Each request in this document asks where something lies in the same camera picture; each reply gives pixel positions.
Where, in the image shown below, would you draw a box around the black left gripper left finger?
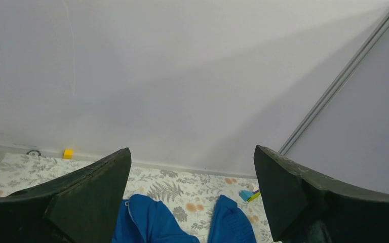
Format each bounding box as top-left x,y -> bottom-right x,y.
0,148 -> 132,242

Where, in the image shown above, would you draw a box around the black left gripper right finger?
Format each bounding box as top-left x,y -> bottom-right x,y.
254,145 -> 389,242

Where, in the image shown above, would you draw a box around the blue zip jacket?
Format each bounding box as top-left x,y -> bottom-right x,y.
111,194 -> 256,242

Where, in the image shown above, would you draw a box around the small yellow cube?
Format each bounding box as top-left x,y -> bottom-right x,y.
63,149 -> 73,159

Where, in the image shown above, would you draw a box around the blue yellow toy block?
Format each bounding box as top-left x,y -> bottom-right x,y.
239,189 -> 260,202

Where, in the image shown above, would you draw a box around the aluminium frame corner post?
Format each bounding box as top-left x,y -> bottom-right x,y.
279,12 -> 389,155

